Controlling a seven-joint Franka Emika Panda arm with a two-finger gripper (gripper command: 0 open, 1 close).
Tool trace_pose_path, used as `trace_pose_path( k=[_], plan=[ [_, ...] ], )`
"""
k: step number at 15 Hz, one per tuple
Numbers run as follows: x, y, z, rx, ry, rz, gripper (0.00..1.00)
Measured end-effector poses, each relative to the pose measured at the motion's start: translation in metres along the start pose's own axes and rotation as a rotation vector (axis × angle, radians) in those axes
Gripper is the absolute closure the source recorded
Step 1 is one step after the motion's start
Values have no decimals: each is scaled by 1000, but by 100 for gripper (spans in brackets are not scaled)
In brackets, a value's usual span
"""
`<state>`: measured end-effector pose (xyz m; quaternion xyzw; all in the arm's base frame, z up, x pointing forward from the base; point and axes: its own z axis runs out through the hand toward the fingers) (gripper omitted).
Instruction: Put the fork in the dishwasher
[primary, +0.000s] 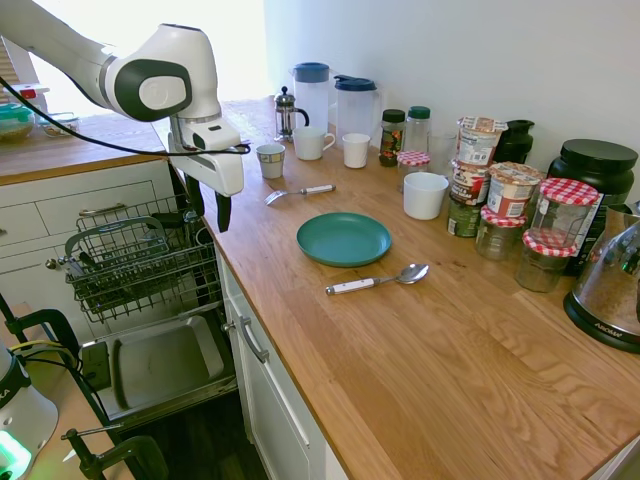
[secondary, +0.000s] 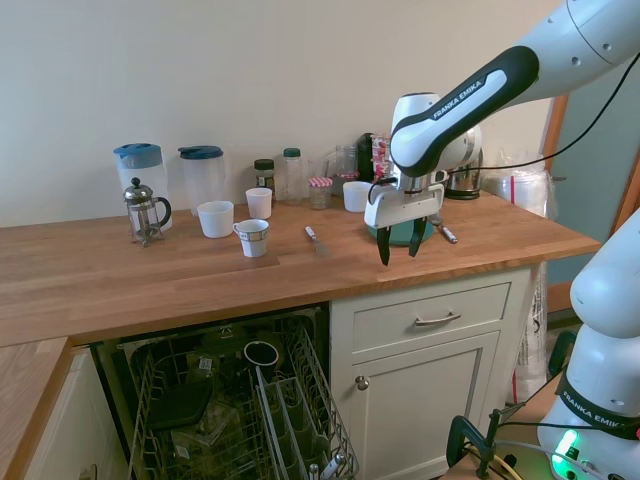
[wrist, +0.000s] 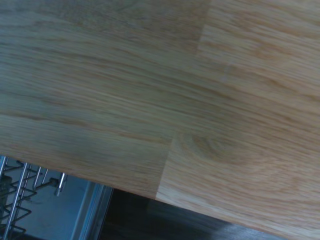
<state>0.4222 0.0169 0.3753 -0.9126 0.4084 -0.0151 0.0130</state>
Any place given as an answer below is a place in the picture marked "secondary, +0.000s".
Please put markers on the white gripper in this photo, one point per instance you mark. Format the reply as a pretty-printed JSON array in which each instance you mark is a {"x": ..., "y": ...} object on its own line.
[{"x": 405, "y": 207}]

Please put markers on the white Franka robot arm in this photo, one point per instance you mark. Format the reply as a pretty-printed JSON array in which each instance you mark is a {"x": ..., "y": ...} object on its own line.
[{"x": 460, "y": 110}]

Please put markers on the dishwasher body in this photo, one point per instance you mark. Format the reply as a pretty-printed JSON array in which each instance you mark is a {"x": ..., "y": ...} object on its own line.
[{"x": 225, "y": 330}]

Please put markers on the teal plastic plate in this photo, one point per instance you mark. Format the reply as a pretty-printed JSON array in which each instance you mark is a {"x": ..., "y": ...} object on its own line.
[{"x": 400, "y": 238}]

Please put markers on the wide white cup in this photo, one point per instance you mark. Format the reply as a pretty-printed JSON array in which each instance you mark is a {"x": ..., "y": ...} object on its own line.
[{"x": 356, "y": 197}]

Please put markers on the glass jar red checked lid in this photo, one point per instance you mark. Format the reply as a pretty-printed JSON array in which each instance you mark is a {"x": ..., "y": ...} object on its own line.
[{"x": 345, "y": 185}]

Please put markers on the steel electric kettle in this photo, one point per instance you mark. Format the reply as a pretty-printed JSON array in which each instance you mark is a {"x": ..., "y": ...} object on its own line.
[{"x": 465, "y": 185}]

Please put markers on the black tumbler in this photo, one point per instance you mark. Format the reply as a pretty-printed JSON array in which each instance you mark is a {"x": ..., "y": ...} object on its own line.
[{"x": 365, "y": 155}]

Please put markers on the small jar red checked lid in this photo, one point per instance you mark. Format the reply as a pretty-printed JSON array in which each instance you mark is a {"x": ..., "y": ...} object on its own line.
[{"x": 320, "y": 192}]

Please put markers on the open clear glass jar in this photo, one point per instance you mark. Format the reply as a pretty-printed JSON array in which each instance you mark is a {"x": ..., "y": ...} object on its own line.
[{"x": 346, "y": 159}]

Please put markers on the clear glass tumbler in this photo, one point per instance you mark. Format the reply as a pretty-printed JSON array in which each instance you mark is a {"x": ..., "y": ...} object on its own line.
[{"x": 317, "y": 169}]

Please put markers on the clear bottle green lid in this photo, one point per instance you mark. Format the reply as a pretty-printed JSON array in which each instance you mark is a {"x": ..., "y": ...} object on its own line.
[{"x": 293, "y": 175}]

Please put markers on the plain white cup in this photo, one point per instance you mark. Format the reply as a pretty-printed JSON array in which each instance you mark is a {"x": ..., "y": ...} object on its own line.
[{"x": 259, "y": 204}]

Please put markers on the metal cabinet knob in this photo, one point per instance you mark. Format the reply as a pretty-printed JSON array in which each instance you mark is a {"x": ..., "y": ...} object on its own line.
[{"x": 362, "y": 383}]

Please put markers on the patterned white paper cup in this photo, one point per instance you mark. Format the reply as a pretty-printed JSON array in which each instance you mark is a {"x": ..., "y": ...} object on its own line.
[{"x": 252, "y": 237}]

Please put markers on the spice jar dark lid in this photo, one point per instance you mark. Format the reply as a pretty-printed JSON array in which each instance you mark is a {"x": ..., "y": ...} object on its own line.
[{"x": 264, "y": 175}]

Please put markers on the white base cabinet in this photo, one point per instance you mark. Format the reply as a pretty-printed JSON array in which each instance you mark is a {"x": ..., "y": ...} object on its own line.
[{"x": 425, "y": 400}]

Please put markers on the black cup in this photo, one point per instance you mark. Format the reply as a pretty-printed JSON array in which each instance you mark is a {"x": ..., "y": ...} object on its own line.
[{"x": 261, "y": 357}]

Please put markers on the white ceramic mug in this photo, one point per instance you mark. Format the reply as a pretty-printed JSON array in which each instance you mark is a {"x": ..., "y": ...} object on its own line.
[{"x": 215, "y": 220}]

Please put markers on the dark green C-clamp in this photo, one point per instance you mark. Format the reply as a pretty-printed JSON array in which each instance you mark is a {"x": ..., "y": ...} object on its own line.
[
  {"x": 462, "y": 435},
  {"x": 560, "y": 355}
]

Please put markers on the grey cutlery basket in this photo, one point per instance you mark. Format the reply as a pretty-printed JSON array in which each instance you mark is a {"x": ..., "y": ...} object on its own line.
[{"x": 290, "y": 415}]

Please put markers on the clear pitcher blue lid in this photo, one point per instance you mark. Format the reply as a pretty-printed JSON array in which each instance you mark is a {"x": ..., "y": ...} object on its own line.
[{"x": 202, "y": 180}]

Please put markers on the silver cutlery piece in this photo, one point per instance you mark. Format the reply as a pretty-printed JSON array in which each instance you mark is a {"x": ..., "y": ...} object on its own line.
[{"x": 334, "y": 462}]

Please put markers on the glass French press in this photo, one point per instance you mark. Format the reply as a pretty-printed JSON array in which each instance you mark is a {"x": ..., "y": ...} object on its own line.
[{"x": 145, "y": 210}]

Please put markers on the clear plastic container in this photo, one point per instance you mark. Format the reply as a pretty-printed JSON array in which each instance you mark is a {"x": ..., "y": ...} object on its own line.
[{"x": 215, "y": 425}]

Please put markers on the frosted pitcher blue lid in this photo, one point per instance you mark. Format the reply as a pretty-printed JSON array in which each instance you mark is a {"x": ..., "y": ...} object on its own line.
[{"x": 142, "y": 170}]

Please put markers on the black plastic tray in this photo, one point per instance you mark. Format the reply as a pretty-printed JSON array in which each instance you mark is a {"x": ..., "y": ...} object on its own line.
[{"x": 177, "y": 407}]

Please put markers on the white corner cabinet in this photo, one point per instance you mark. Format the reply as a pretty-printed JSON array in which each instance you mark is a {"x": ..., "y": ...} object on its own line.
[{"x": 65, "y": 425}]

